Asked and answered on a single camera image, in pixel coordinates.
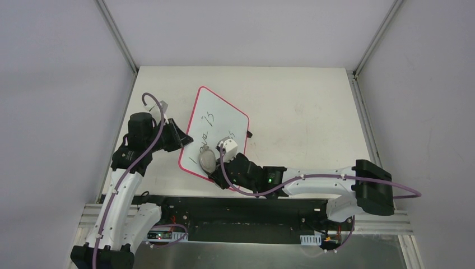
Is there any grey eraser cloth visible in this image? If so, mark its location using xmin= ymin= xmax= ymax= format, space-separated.
xmin=198 ymin=145 xmax=216 ymax=175

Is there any pink-framed whiteboard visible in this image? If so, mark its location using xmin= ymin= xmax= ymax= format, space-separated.
xmin=179 ymin=86 xmax=250 ymax=182

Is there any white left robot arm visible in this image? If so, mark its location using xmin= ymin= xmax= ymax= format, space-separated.
xmin=70 ymin=112 xmax=193 ymax=268

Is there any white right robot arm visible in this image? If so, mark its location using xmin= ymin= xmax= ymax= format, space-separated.
xmin=207 ymin=153 xmax=395 ymax=230

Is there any left controller board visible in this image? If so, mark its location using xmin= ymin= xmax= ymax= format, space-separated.
xmin=145 ymin=227 xmax=189 ymax=248

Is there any controller board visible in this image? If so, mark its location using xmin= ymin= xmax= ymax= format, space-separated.
xmin=299 ymin=231 xmax=343 ymax=252
xmin=145 ymin=227 xmax=189 ymax=248

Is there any right controller board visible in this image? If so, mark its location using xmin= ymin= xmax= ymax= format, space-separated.
xmin=299 ymin=231 xmax=343 ymax=252

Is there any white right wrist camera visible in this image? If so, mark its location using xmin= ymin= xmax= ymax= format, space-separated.
xmin=216 ymin=137 xmax=238 ymax=162

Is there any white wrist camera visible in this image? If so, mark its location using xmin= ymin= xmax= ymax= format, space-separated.
xmin=144 ymin=100 xmax=168 ymax=121
xmin=216 ymin=137 xmax=238 ymax=162

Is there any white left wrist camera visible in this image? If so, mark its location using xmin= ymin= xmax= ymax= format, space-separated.
xmin=144 ymin=100 xmax=168 ymax=121

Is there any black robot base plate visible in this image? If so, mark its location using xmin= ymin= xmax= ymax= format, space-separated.
xmin=132 ymin=194 xmax=352 ymax=245

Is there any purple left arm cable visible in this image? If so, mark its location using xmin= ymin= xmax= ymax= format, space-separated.
xmin=91 ymin=92 xmax=166 ymax=269

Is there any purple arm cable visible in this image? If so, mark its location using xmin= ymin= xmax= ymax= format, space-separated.
xmin=220 ymin=145 xmax=422 ymax=198
xmin=91 ymin=92 xmax=166 ymax=269

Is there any aluminium frame rail front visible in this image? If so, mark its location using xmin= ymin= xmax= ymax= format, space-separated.
xmin=78 ymin=203 xmax=414 ymax=235

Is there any aluminium frame post left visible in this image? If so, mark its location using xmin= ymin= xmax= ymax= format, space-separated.
xmin=94 ymin=0 xmax=139 ymax=77

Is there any aluminium frame post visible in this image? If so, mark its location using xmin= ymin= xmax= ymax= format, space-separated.
xmin=94 ymin=0 xmax=139 ymax=77
xmin=352 ymin=0 xmax=406 ymax=79

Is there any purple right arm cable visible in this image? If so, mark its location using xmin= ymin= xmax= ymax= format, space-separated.
xmin=220 ymin=145 xmax=422 ymax=198

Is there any aluminium frame post right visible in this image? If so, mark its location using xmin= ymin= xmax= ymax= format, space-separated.
xmin=352 ymin=0 xmax=406 ymax=79

